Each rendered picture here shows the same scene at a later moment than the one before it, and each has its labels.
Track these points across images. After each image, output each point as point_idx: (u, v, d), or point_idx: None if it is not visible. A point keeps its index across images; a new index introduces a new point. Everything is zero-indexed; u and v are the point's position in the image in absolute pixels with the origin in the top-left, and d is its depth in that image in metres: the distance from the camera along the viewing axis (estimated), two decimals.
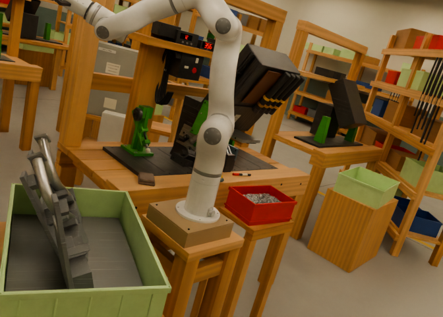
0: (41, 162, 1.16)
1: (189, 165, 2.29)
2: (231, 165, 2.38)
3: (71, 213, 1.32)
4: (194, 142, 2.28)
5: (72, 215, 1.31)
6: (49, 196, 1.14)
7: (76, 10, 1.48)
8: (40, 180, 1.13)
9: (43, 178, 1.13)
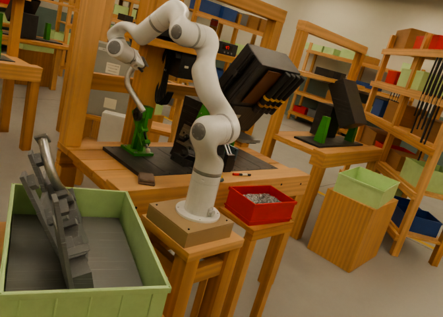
0: None
1: (189, 165, 2.29)
2: (231, 165, 2.38)
3: (142, 106, 2.11)
4: None
5: (138, 105, 2.11)
6: (125, 74, 2.14)
7: None
8: (131, 66, 2.14)
9: (131, 66, 2.13)
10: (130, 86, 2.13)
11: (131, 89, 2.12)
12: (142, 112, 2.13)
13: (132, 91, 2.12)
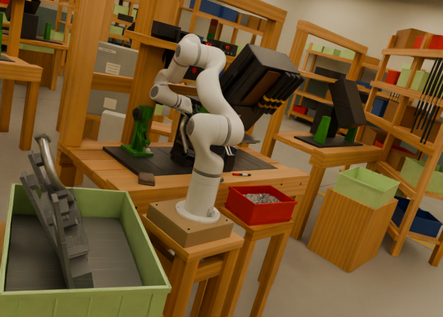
0: (193, 109, 2.33)
1: (189, 165, 2.29)
2: (231, 165, 2.38)
3: (186, 148, 2.29)
4: None
5: (184, 147, 2.30)
6: (182, 118, 2.38)
7: None
8: None
9: None
10: (183, 130, 2.36)
11: (182, 133, 2.34)
12: (187, 154, 2.31)
13: (182, 135, 2.34)
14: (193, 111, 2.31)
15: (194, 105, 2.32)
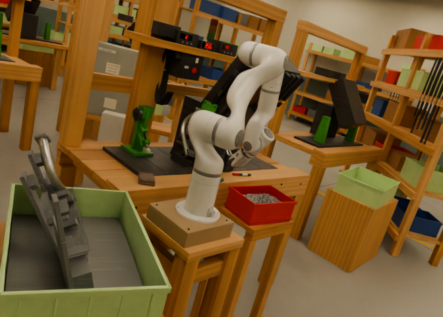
0: (194, 111, 2.32)
1: (189, 165, 2.29)
2: None
3: (187, 151, 2.28)
4: None
5: (184, 150, 2.29)
6: (182, 122, 2.37)
7: None
8: (188, 116, 2.37)
9: (188, 115, 2.36)
10: (184, 132, 2.35)
11: (183, 136, 2.33)
12: None
13: (183, 138, 2.33)
14: (231, 167, 2.12)
15: (233, 169, 2.12)
